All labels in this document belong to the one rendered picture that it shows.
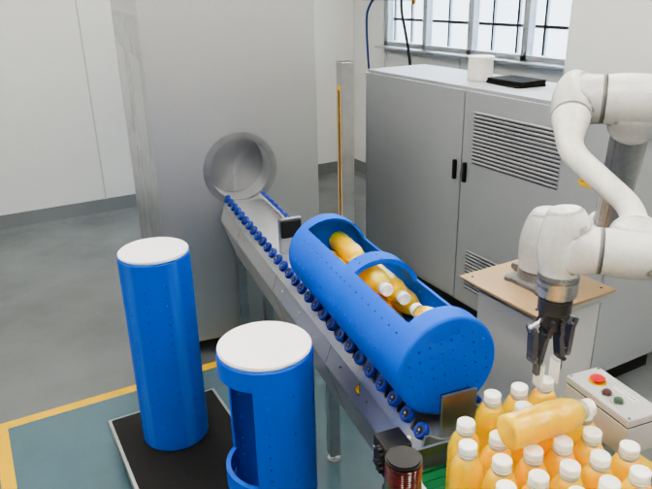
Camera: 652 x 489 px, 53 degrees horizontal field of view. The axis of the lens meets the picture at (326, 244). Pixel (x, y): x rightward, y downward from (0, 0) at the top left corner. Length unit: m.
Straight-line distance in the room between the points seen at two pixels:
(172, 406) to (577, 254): 1.90
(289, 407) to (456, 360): 0.50
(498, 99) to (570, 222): 2.33
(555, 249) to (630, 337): 2.40
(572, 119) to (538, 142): 1.76
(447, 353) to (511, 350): 0.74
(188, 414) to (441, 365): 1.48
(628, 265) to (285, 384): 0.93
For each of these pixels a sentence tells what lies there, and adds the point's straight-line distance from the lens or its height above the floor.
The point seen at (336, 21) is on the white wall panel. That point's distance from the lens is 7.21.
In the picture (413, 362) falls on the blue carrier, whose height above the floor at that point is 1.13.
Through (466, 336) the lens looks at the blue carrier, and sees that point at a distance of 1.69.
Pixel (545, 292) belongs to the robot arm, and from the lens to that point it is 1.52.
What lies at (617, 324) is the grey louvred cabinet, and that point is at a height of 0.35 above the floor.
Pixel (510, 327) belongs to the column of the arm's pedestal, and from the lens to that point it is 2.37.
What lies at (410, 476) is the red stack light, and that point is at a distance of 1.15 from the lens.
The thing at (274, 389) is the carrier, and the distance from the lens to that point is 1.84.
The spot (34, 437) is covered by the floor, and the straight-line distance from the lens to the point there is 3.57.
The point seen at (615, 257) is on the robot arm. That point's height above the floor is 1.47.
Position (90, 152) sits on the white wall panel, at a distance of 6.46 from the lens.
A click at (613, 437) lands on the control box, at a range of 1.67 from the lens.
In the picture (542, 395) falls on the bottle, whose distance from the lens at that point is 1.67.
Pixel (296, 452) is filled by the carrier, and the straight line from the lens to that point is 2.00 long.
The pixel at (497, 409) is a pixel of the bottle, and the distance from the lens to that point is 1.59.
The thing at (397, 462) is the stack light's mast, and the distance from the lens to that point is 1.15.
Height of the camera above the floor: 2.00
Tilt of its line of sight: 22 degrees down
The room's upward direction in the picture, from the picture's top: 1 degrees counter-clockwise
